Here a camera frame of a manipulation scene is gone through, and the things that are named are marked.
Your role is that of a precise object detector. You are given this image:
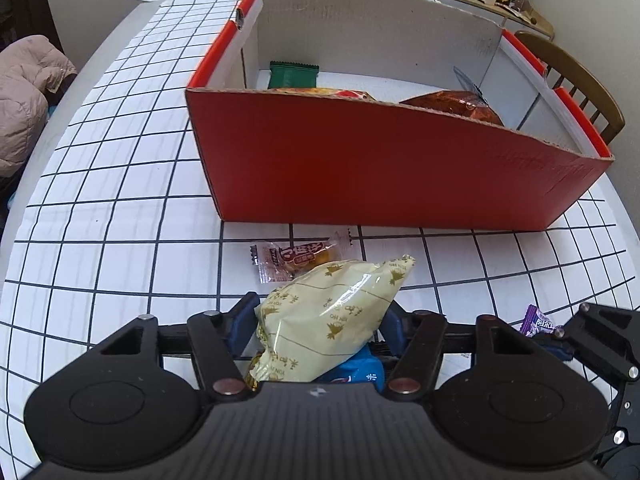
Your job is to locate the blue cookie packet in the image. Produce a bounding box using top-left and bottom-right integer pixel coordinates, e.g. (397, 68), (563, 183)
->
(314, 344), (385, 392)

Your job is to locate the brown wooden chair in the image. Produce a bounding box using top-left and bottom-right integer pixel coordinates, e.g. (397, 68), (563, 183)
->
(515, 30), (626, 145)

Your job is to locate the red orange chips bag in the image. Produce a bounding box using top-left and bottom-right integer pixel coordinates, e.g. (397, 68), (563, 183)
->
(270, 87), (375, 101)

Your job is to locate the pink puffer jacket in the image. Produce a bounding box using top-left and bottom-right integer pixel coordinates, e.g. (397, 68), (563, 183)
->
(0, 35), (77, 178)

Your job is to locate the dark green snack packet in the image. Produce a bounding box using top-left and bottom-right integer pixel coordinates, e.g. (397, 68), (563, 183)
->
(268, 61), (319, 89)

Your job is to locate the clear pink sausage packet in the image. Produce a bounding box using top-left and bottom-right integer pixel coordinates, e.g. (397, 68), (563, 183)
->
(250, 229), (352, 284)

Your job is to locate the wooden side cabinet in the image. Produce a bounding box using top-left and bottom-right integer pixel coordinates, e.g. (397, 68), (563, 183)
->
(399, 0), (557, 42)

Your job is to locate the purple candy packet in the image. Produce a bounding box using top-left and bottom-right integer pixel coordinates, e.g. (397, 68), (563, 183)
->
(520, 304), (556, 337)

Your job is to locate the white black checked tablecloth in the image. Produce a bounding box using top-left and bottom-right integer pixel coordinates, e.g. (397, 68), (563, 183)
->
(1, 0), (639, 479)

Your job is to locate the brown copper snack bag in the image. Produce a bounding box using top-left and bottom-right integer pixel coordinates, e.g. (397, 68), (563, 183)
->
(401, 90), (503, 126)

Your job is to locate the red cardboard box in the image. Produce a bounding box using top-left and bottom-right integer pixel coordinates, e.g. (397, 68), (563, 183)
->
(186, 0), (614, 231)

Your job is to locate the cream gold snack bag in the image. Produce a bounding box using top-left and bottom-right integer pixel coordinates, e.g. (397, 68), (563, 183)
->
(246, 255), (416, 389)

